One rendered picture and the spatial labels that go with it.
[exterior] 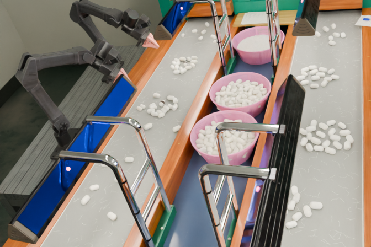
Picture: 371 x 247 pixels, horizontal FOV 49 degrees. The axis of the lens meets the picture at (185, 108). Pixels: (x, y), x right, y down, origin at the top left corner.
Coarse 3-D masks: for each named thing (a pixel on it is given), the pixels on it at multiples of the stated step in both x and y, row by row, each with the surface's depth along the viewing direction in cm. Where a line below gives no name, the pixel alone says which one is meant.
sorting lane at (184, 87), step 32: (224, 32) 228; (160, 64) 214; (160, 96) 190; (192, 96) 185; (128, 128) 176; (160, 128) 171; (160, 160) 155; (96, 192) 149; (64, 224) 140; (96, 224) 137; (128, 224) 134
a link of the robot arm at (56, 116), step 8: (40, 88) 167; (40, 96) 168; (48, 96) 171; (40, 104) 170; (48, 104) 172; (48, 112) 173; (56, 112) 175; (56, 120) 176; (64, 120) 178; (56, 128) 178
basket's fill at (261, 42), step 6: (252, 36) 218; (258, 36) 218; (264, 36) 217; (240, 42) 218; (246, 42) 214; (252, 42) 213; (258, 42) 211; (264, 42) 211; (240, 48) 211; (246, 48) 210; (252, 48) 208; (258, 48) 207; (264, 48) 206
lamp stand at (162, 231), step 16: (144, 144) 119; (64, 160) 109; (80, 160) 107; (96, 160) 106; (112, 160) 105; (144, 176) 120; (128, 192) 111; (160, 192) 132; (144, 224) 120; (160, 224) 135; (144, 240) 123; (160, 240) 130
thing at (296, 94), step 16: (288, 80) 116; (288, 96) 110; (304, 96) 117; (272, 112) 114; (288, 112) 107; (288, 128) 103; (272, 144) 97; (288, 144) 100; (272, 160) 93; (288, 160) 97; (288, 176) 94; (256, 192) 91; (272, 192) 87; (288, 192) 91; (256, 208) 85; (272, 208) 84; (256, 224) 80; (272, 224) 83; (256, 240) 77; (272, 240) 80
